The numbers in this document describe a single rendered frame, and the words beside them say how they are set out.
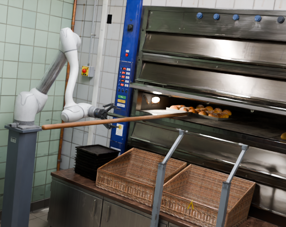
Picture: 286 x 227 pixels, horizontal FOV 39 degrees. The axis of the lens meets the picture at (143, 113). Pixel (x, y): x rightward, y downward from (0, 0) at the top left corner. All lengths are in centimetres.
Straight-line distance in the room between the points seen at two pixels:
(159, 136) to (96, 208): 80
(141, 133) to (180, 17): 106
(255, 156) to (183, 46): 105
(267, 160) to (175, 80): 98
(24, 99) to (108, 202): 101
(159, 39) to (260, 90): 100
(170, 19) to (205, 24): 33
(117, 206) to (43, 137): 130
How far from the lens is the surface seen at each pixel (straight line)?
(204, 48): 327
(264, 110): 290
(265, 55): 307
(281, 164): 306
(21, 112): 319
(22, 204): 338
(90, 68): 388
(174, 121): 338
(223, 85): 317
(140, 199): 306
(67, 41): 314
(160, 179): 280
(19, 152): 322
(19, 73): 379
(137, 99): 360
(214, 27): 327
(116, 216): 318
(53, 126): 238
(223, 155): 320
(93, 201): 330
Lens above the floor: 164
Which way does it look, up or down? 8 degrees down
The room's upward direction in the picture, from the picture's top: 7 degrees clockwise
